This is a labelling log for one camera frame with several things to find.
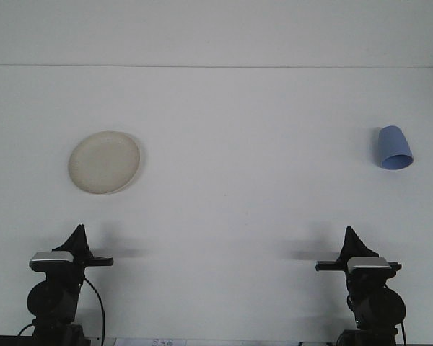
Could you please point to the pale blue cup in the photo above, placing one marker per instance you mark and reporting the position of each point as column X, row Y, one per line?
column 393, row 144

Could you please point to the pale round plate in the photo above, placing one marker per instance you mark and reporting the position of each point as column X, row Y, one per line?
column 104, row 162

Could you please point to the white printed paper sheet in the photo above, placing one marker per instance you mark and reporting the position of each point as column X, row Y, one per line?
column 158, row 342

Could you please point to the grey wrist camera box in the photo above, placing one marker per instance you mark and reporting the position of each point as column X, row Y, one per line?
column 368, row 263
column 52, row 257

